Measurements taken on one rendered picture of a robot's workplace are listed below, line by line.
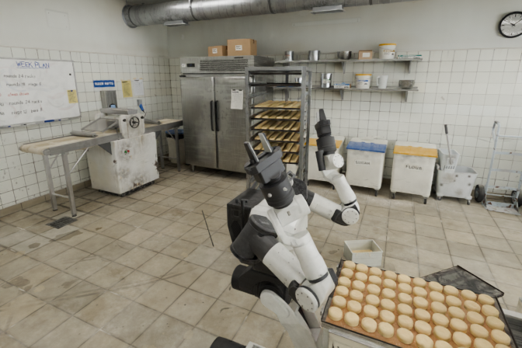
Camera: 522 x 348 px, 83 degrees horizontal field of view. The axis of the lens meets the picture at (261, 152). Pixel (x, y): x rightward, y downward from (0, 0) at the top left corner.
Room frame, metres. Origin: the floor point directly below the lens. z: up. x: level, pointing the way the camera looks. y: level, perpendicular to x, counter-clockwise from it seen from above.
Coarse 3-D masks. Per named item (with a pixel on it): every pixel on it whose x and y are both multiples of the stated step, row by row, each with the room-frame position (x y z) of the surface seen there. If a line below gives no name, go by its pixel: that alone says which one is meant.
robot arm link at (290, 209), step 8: (272, 200) 0.78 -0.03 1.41; (280, 200) 0.78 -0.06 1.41; (288, 200) 0.78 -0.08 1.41; (296, 200) 0.82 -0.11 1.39; (304, 200) 0.82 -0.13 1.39; (280, 208) 0.80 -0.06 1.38; (288, 208) 0.80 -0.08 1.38; (296, 208) 0.80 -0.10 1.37; (304, 208) 0.81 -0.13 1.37; (280, 216) 0.79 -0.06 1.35; (288, 216) 0.80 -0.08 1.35; (296, 216) 0.80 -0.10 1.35
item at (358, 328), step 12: (348, 288) 1.04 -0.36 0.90; (384, 288) 1.04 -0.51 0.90; (396, 288) 1.04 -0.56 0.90; (348, 300) 0.97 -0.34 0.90; (396, 300) 0.97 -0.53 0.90; (444, 300) 0.97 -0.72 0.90; (360, 312) 0.91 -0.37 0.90; (396, 312) 0.91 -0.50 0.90; (432, 312) 0.91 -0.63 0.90; (480, 312) 0.91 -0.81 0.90; (336, 324) 0.86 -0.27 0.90; (360, 324) 0.86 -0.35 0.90; (396, 324) 0.86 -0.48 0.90; (432, 324) 0.86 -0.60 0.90; (468, 324) 0.86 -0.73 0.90; (372, 336) 0.81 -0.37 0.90; (396, 336) 0.81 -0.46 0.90; (432, 336) 0.81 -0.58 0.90
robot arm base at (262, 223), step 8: (256, 216) 0.98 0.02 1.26; (264, 216) 1.03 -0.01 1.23; (256, 224) 0.92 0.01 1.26; (264, 224) 0.95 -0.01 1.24; (272, 224) 0.99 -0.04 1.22; (264, 232) 0.92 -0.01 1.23; (272, 232) 0.94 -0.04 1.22; (232, 248) 0.93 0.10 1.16; (240, 256) 0.91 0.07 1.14; (256, 256) 0.95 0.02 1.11
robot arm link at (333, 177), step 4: (324, 172) 1.36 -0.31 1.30; (328, 172) 1.37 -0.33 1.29; (332, 172) 1.38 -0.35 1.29; (336, 172) 1.38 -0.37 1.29; (324, 176) 1.37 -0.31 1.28; (328, 176) 1.36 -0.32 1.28; (332, 176) 1.37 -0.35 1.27; (336, 176) 1.36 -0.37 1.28; (340, 176) 1.32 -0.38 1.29; (344, 176) 1.33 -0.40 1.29; (328, 180) 1.35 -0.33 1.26; (332, 180) 1.33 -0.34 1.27; (336, 180) 1.31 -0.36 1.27; (340, 180) 1.31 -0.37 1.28; (344, 180) 1.32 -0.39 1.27; (336, 184) 1.32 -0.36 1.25
